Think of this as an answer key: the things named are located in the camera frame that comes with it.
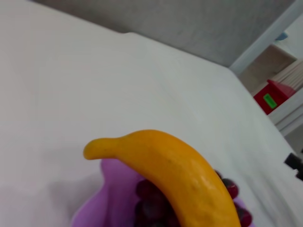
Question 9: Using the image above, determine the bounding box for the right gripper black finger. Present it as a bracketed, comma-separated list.
[284, 148, 303, 182]

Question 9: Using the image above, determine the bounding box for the yellow banana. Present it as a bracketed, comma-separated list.
[83, 129, 242, 227]

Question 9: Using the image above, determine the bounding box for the dark red grape bunch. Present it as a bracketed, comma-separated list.
[134, 168, 253, 227]

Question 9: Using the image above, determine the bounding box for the red box with green label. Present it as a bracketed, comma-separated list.
[253, 79, 296, 116]

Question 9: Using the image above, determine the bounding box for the beige cardboard sheet stack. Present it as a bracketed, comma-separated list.
[271, 60, 303, 91]

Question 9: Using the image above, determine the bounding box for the small blue object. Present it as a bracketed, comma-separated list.
[274, 31, 290, 42]

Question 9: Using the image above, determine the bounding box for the purple scalloped plastic bowl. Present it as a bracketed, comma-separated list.
[71, 157, 254, 227]

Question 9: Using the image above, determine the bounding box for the white metal shelf frame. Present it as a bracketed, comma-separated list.
[228, 0, 303, 143]

